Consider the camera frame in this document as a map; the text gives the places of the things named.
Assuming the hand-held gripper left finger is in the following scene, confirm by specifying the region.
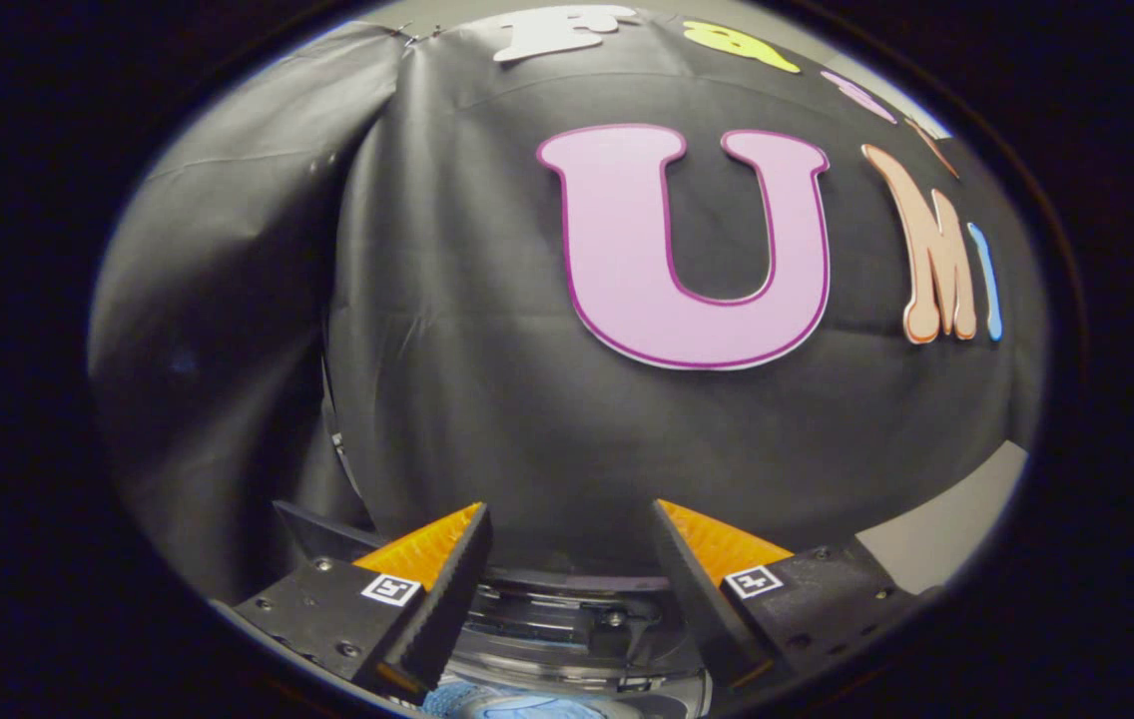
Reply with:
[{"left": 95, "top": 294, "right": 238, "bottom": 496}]
[{"left": 231, "top": 501, "right": 494, "bottom": 702}]

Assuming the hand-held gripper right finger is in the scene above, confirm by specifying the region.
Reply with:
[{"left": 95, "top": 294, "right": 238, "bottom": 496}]
[{"left": 650, "top": 498, "right": 919, "bottom": 693}]

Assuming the black washing machine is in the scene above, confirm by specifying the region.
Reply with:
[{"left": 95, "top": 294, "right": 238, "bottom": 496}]
[{"left": 442, "top": 567, "right": 715, "bottom": 719}]

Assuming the light blue shirt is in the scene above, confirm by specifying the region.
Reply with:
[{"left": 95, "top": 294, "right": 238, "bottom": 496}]
[{"left": 422, "top": 679, "right": 628, "bottom": 719}]

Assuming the black backdrop cloth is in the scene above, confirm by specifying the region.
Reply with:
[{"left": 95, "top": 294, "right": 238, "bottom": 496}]
[{"left": 88, "top": 5, "right": 1047, "bottom": 605}]

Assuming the white cabinet with grey top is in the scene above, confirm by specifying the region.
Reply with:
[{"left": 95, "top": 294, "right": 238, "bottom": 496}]
[{"left": 856, "top": 442, "right": 1029, "bottom": 597}]

